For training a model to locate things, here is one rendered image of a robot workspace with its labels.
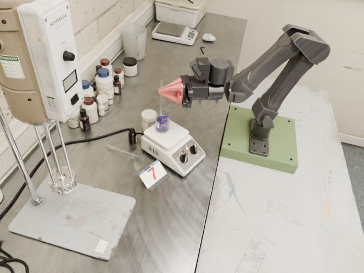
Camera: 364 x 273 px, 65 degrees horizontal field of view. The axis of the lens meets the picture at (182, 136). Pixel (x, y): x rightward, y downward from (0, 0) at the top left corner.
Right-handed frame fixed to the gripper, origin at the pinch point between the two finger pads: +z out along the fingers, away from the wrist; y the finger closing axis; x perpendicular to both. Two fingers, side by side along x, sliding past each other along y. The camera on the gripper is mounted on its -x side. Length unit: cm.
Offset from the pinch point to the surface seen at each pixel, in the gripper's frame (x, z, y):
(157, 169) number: 22.3, 1.9, 12.8
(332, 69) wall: 54, -142, -104
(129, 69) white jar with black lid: 20, 11, -48
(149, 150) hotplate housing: 22.0, 4.2, 4.4
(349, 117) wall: 94, -169, -92
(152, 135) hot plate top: 15.9, 2.9, 2.9
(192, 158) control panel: 21.3, -10.3, 9.9
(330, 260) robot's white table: 26, -45, 46
